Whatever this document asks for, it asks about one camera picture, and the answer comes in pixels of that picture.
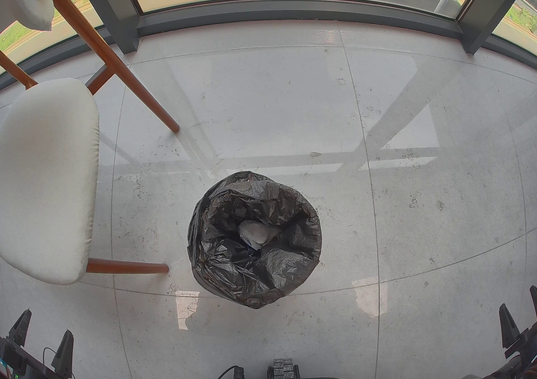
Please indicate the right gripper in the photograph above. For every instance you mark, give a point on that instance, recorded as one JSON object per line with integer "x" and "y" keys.
{"x": 526, "y": 343}

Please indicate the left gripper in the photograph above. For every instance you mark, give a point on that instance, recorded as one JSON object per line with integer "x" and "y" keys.
{"x": 25, "y": 362}

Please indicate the black plastic bag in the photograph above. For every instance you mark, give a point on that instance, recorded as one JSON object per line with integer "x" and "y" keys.
{"x": 260, "y": 281}

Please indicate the wooden chair with white cushion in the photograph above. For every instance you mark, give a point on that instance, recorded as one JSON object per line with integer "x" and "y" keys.
{"x": 46, "y": 176}

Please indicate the crumpled white paper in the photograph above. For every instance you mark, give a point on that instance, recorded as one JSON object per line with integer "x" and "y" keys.
{"x": 258, "y": 232}

